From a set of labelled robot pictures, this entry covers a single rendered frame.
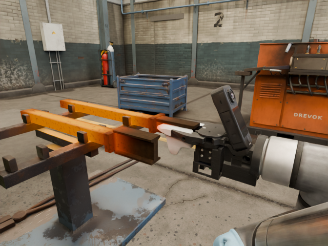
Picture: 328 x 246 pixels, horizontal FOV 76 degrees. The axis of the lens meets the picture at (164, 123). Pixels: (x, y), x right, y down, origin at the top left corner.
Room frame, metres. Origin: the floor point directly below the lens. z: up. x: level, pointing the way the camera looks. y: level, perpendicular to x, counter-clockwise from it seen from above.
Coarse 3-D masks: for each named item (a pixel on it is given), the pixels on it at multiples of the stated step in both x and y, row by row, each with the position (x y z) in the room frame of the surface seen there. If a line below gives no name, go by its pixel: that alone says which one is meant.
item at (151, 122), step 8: (64, 104) 0.62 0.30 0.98; (80, 104) 0.58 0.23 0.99; (88, 104) 0.58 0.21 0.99; (96, 104) 0.58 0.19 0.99; (88, 112) 0.56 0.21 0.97; (96, 112) 0.54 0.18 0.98; (104, 112) 0.52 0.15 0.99; (112, 112) 0.50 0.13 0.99; (120, 112) 0.49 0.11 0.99; (128, 112) 0.49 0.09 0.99; (136, 112) 0.49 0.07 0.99; (120, 120) 0.49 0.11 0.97; (136, 120) 0.46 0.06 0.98; (144, 120) 0.45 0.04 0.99; (152, 120) 0.42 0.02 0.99; (160, 120) 0.42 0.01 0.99; (168, 120) 0.42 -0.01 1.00; (176, 120) 0.42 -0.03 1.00; (184, 120) 0.42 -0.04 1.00; (152, 128) 0.42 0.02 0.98; (192, 128) 0.38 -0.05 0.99
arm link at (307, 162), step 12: (300, 144) 0.29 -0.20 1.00; (312, 144) 0.29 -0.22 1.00; (300, 156) 0.27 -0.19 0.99; (312, 156) 0.27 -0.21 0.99; (324, 156) 0.26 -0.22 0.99; (300, 168) 0.26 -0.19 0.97; (312, 168) 0.26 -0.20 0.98; (324, 168) 0.25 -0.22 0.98; (300, 180) 0.26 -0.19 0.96; (312, 180) 0.25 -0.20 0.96; (324, 180) 0.25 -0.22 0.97; (300, 192) 0.28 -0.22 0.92; (312, 192) 0.26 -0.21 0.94; (324, 192) 0.24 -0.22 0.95; (312, 204) 0.25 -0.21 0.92
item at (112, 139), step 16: (32, 112) 0.49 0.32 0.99; (48, 112) 0.49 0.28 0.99; (64, 128) 0.41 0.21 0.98; (80, 128) 0.38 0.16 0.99; (96, 128) 0.38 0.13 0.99; (112, 128) 0.38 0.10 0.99; (128, 128) 0.35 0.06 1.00; (112, 144) 0.34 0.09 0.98; (128, 144) 0.33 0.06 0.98; (144, 144) 0.31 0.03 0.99; (144, 160) 0.31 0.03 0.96
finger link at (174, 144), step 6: (162, 126) 0.41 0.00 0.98; (168, 126) 0.40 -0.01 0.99; (174, 126) 0.40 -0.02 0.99; (162, 132) 0.41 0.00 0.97; (168, 132) 0.39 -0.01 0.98; (186, 132) 0.37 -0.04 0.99; (192, 132) 0.37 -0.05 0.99; (168, 138) 0.40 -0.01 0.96; (174, 138) 0.39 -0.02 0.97; (168, 144) 0.40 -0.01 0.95; (174, 144) 0.39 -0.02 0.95; (180, 144) 0.38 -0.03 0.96; (186, 144) 0.38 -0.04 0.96; (174, 150) 0.39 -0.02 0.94
